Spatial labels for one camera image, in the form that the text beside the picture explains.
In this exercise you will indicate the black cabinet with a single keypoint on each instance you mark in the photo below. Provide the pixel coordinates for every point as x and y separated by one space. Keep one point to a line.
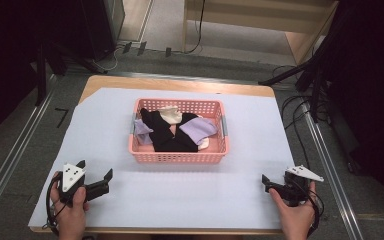
103 26

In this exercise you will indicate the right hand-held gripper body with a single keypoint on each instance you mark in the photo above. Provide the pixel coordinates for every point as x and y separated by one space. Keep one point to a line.
296 186

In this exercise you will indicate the metal floor rail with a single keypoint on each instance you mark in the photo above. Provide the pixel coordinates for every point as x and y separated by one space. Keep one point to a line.
333 173
180 77
13 160

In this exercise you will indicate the black tripod stand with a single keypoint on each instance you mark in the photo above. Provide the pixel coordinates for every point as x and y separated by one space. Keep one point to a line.
310 71

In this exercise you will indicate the white paper sheet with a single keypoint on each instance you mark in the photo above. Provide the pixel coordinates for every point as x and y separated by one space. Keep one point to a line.
180 193

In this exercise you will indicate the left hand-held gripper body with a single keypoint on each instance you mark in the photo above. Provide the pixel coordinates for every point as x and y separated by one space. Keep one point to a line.
70 178

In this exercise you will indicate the light wooden shelf unit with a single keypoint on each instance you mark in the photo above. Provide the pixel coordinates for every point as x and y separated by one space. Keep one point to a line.
256 20

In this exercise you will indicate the person's left hand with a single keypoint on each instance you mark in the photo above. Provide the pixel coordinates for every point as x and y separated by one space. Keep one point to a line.
69 215

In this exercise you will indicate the black sock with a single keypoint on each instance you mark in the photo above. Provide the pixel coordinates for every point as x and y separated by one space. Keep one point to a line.
170 138

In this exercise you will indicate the person's right hand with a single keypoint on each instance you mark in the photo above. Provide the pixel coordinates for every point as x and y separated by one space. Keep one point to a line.
294 218

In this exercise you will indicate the pink plastic basket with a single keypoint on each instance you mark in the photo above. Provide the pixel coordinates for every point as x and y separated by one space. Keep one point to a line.
180 156

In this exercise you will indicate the cream sock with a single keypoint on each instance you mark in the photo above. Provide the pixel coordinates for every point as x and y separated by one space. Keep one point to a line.
171 114
204 144

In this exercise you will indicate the black metal stand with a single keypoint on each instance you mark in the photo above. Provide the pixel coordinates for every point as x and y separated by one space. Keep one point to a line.
45 66

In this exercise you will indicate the purple sock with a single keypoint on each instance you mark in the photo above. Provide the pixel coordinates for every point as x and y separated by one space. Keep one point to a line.
198 129
142 131

